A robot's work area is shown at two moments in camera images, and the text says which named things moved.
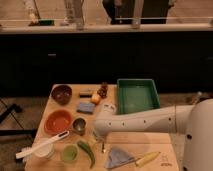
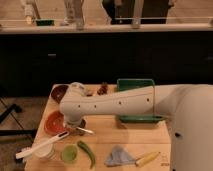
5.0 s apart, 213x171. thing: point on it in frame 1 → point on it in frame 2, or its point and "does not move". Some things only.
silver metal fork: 103,148 → 86,130
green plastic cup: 69,152 does not move
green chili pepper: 88,149 does not move
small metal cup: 79,125 does not move
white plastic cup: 47,152 does not move
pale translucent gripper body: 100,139 → 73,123
